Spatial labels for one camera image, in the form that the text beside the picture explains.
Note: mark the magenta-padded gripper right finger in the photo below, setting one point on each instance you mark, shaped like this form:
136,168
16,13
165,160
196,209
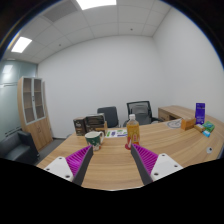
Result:
164,165

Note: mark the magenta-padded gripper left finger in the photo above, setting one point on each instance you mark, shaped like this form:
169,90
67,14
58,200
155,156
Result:
60,166

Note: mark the orange-label tea bottle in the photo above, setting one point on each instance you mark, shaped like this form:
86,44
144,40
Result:
133,131

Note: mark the white sheet with circle print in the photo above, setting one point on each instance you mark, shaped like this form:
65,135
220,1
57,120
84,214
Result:
174,124

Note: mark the green and white mug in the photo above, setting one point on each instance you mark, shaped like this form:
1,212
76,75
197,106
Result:
94,140

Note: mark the wooden glass-door cabinet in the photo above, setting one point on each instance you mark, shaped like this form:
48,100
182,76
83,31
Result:
35,130

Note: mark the tall dark brown carton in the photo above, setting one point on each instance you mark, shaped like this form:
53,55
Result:
79,126

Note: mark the orange wooden box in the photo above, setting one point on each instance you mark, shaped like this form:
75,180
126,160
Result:
187,124

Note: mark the small white round object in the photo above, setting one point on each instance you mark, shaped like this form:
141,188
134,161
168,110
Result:
209,150

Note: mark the black leather sofa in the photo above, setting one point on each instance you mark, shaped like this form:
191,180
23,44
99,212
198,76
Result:
15,150

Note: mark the small tan box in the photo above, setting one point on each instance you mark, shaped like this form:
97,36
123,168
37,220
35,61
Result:
199,128

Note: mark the small light blue box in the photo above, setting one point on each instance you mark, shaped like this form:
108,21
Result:
206,133

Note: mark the wooden side desk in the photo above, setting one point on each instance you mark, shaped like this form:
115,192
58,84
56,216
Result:
171,112

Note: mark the brown and black carton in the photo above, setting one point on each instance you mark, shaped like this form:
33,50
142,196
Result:
96,128

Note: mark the printed paper sheet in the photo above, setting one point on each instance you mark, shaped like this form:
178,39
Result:
116,133

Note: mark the black mesh office chair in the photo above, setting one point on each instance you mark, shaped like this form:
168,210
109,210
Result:
141,111

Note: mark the green box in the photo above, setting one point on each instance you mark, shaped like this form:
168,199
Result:
209,126

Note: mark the purple box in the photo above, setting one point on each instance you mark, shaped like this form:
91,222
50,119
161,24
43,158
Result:
200,113

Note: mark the dark fabric office chair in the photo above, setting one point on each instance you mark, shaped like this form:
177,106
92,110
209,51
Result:
110,115

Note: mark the small ceiling light panel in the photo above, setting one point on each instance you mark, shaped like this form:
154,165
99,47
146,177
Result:
21,44

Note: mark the ceiling air vent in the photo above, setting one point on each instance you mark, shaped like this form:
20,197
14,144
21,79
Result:
60,10

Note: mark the large ceiling light panel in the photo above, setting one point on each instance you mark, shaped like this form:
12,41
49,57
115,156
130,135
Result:
96,4

